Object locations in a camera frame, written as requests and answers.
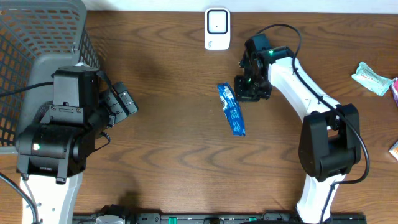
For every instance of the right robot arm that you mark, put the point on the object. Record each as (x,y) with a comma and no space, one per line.
(329,143)

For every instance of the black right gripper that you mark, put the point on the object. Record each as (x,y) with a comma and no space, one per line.
(242,96)

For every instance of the white barcode scanner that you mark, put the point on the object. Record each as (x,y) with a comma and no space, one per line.
(217,28)

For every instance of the blue Oreo cookie pack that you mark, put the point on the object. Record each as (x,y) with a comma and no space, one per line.
(231,109)

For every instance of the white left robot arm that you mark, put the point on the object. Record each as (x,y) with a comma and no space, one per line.
(52,151)

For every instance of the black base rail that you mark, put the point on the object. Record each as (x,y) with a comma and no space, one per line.
(155,218)

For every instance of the red purple snack bag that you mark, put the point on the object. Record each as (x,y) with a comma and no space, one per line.
(394,89)

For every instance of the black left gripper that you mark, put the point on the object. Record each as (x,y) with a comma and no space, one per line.
(111,104)

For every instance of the mint green snack packet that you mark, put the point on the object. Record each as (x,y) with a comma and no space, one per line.
(369,79)

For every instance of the small orange snack box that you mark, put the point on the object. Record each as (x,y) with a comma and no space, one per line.
(394,151)

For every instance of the grey plastic mesh basket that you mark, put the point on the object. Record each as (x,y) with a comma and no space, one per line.
(37,38)

